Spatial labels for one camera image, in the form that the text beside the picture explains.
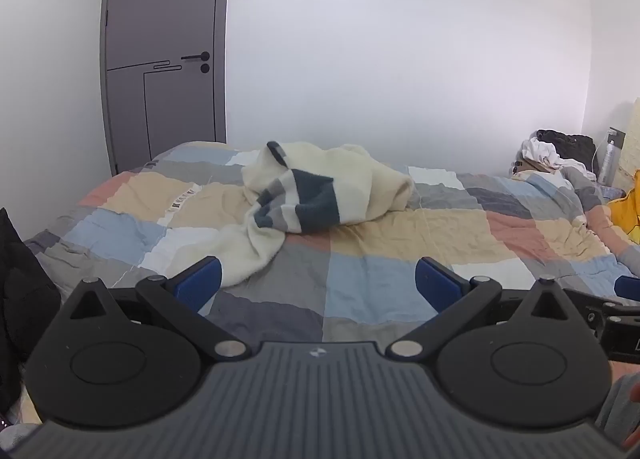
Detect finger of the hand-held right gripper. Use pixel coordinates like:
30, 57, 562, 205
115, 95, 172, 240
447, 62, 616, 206
565, 275, 640, 322

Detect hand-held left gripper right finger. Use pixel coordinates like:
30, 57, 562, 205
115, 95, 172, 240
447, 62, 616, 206
387, 256, 572, 361

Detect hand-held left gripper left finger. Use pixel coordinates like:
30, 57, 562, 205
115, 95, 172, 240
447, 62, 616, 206
67, 256, 252, 361

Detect cream sweater with navy stripes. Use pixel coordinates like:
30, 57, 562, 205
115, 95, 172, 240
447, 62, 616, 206
197, 140, 416, 290

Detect person's right hand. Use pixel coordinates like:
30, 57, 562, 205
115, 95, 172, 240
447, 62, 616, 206
622, 379, 640, 450

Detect patchwork quilt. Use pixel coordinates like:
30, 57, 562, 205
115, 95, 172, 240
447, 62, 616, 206
22, 140, 640, 340

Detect yellow cloth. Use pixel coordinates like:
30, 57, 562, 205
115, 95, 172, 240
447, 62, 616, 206
606, 170, 640, 245

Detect silver spray bottle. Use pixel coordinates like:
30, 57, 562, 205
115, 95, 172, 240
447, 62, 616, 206
597, 141, 617, 184

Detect cream padded headboard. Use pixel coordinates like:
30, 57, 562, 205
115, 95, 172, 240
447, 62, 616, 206
607, 99, 640, 190

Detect black garment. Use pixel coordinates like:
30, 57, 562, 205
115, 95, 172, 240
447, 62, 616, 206
536, 129, 597, 163

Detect white garment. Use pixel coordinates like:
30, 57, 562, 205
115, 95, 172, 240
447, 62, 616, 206
520, 136, 590, 174

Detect black jacket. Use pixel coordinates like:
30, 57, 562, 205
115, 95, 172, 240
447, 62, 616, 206
0, 208, 62, 410

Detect grey door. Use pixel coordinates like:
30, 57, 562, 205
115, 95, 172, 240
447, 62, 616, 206
99, 0, 233, 177

